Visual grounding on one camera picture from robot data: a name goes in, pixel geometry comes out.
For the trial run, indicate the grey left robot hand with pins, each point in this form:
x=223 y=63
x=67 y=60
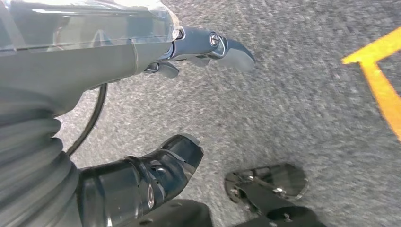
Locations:
x=78 y=65

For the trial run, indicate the yellow floor tape square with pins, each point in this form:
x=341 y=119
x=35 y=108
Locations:
x=382 y=91

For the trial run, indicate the black robot foot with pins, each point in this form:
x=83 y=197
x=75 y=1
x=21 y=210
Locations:
x=253 y=195

